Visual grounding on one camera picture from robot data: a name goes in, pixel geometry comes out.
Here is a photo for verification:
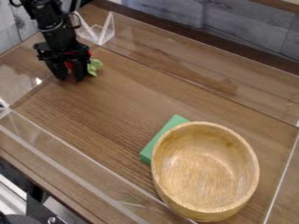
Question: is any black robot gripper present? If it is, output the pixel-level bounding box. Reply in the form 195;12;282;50
33;42;91;82

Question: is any red plush fruit green leaf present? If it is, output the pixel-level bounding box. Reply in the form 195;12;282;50
66;51;103;77

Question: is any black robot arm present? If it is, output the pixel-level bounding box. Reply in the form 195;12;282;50
10;0;91;82

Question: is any green sponge block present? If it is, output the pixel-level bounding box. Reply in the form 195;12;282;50
139;114;191;166

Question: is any light wooden bowl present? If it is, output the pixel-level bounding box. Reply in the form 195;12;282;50
151;122;261;222

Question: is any clear acrylic enclosure wall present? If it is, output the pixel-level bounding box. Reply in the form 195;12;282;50
0;7;299;224

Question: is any black equipment with cable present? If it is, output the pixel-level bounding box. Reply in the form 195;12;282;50
0;195;65;224

